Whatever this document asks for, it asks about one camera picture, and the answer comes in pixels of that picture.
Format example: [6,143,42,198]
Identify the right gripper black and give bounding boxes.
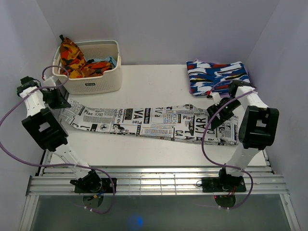
[206,97,242,130]

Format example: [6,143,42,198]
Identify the newspaper print trousers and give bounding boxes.
[60,99,239,145]

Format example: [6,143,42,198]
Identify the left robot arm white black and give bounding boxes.
[17,76,103,193]

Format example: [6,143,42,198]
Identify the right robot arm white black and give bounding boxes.
[201,80,279,193]

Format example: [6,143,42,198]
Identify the blue red white folded trousers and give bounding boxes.
[186,60,251,96]

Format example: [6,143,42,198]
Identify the orange camouflage trousers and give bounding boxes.
[59,35,115,78]

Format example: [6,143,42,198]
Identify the cream perforated plastic basket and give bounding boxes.
[52,40,122,95]

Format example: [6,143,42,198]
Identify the light blue garment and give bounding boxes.
[87,56,117,67]

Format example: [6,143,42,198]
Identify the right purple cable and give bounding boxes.
[201,80,258,210]

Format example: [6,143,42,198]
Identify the purple cable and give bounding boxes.
[0,65,116,214]
[201,80,258,210]

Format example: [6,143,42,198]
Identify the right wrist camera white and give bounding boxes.
[206,91,222,105]

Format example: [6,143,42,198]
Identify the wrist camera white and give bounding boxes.
[42,76,58,90]
[206,91,222,105]

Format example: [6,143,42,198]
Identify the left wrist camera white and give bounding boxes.
[42,76,58,90]

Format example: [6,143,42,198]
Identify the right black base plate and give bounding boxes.
[201,177,246,193]

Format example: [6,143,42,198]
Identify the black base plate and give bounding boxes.
[201,177,246,193]
[74,178,113,193]

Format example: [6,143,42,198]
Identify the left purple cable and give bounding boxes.
[0,65,116,214]

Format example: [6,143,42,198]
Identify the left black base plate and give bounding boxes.
[74,178,113,193]

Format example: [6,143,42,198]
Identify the aluminium rail frame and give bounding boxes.
[19,139,301,231]

